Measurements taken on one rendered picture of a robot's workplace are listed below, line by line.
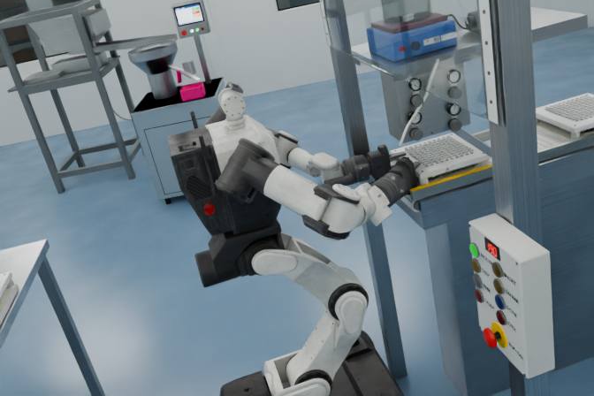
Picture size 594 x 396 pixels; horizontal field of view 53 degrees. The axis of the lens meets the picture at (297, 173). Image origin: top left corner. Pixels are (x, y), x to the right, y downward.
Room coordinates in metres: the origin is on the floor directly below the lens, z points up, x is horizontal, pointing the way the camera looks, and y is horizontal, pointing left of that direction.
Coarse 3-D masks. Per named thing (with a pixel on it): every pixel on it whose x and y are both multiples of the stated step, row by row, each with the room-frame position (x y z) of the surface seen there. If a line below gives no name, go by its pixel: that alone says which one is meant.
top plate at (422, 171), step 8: (440, 136) 1.95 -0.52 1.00; (456, 136) 1.92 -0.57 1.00; (416, 144) 1.92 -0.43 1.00; (392, 152) 1.90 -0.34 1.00; (480, 152) 1.75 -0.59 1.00; (416, 160) 1.79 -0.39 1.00; (456, 160) 1.72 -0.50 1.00; (464, 160) 1.71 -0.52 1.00; (472, 160) 1.71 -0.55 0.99; (480, 160) 1.72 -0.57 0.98; (424, 168) 1.72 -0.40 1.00; (432, 168) 1.70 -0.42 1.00; (440, 168) 1.69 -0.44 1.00; (448, 168) 1.70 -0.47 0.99; (456, 168) 1.70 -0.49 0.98; (416, 176) 1.71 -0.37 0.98; (424, 176) 1.68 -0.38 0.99
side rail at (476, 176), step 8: (584, 136) 1.77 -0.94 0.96; (592, 136) 1.76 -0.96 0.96; (560, 144) 1.75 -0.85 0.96; (568, 144) 1.75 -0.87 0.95; (576, 144) 1.75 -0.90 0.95; (584, 144) 1.76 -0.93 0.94; (592, 144) 1.76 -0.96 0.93; (544, 152) 1.73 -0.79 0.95; (552, 152) 1.74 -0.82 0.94; (560, 152) 1.74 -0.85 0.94; (488, 168) 1.70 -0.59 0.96; (464, 176) 1.68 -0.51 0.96; (472, 176) 1.69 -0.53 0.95; (480, 176) 1.69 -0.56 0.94; (488, 176) 1.70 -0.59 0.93; (440, 184) 1.67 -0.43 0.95; (448, 184) 1.67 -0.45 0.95; (456, 184) 1.68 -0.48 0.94; (464, 184) 1.68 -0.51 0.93; (416, 192) 1.65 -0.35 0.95; (424, 192) 1.66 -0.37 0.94; (432, 192) 1.66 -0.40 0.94
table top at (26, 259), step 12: (0, 252) 2.09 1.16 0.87; (12, 252) 2.06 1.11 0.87; (24, 252) 2.04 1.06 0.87; (36, 252) 2.01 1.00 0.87; (0, 264) 1.98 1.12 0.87; (12, 264) 1.96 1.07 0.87; (24, 264) 1.93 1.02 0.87; (36, 264) 1.94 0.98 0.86; (12, 276) 1.87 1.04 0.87; (24, 276) 1.85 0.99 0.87; (24, 288) 1.78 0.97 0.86; (12, 312) 1.64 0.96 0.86; (0, 336) 1.51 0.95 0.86; (0, 348) 1.49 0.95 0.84
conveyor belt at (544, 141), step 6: (540, 138) 1.91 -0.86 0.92; (546, 138) 1.90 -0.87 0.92; (552, 138) 1.89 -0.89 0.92; (540, 144) 1.86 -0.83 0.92; (546, 144) 1.85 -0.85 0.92; (552, 144) 1.84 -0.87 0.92; (462, 186) 1.70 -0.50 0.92; (402, 198) 1.73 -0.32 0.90; (408, 198) 1.70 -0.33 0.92; (408, 204) 1.68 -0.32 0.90; (414, 210) 1.67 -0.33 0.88
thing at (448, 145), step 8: (432, 144) 1.87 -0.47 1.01; (440, 144) 1.86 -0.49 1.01; (448, 144) 1.84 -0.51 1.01; (456, 144) 1.83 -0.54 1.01; (416, 152) 1.83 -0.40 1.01; (424, 152) 1.82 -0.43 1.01; (432, 152) 1.80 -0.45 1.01; (440, 152) 1.79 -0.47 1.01; (448, 152) 1.79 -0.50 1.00; (456, 152) 1.78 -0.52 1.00; (464, 152) 1.77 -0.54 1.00; (424, 160) 1.77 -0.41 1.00; (432, 160) 1.75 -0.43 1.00
